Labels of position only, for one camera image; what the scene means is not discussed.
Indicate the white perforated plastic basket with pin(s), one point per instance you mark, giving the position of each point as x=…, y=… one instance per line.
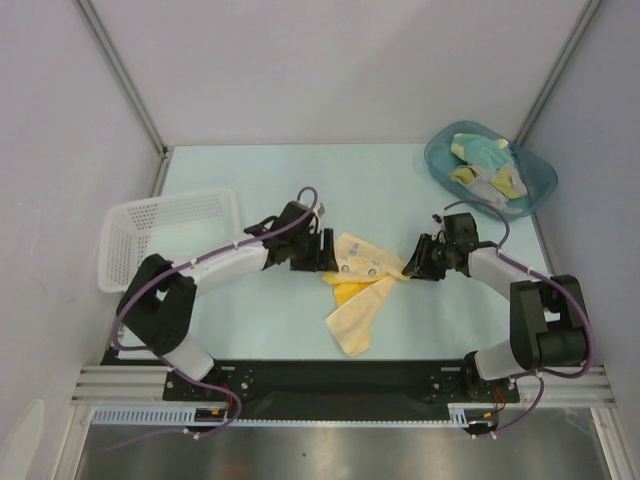
x=178, y=227

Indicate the right rear aluminium post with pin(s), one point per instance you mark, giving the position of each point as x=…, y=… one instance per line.
x=585, y=20

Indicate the green towel in basin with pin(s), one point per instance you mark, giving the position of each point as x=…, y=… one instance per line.
x=478, y=150

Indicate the left rear aluminium post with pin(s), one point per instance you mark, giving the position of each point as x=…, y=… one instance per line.
x=113, y=60

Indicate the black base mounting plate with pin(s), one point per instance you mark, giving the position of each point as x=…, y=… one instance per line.
x=345, y=385

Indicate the grey yellow towel in basin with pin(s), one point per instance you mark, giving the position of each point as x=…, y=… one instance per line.
x=496, y=188

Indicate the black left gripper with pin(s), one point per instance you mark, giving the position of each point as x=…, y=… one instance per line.
x=310, y=265

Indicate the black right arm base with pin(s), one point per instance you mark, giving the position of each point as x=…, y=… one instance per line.
x=460, y=381

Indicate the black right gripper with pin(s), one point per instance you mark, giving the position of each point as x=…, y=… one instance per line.
x=430, y=258

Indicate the aluminium post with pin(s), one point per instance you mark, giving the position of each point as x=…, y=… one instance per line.
x=113, y=60
x=585, y=20

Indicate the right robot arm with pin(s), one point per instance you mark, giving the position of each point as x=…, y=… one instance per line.
x=548, y=322

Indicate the aluminium front frame rail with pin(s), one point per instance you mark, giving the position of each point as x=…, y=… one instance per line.
x=144, y=385

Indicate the yellow face towel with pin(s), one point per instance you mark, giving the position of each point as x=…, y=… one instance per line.
x=366, y=275

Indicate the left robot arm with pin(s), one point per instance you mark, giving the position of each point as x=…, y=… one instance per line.
x=158, y=305

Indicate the teal plastic basin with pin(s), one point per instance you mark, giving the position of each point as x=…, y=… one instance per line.
x=539, y=176

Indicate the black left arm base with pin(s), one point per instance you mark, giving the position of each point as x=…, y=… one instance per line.
x=235, y=378

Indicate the light blue cable duct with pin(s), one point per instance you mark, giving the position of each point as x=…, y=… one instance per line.
x=205, y=418

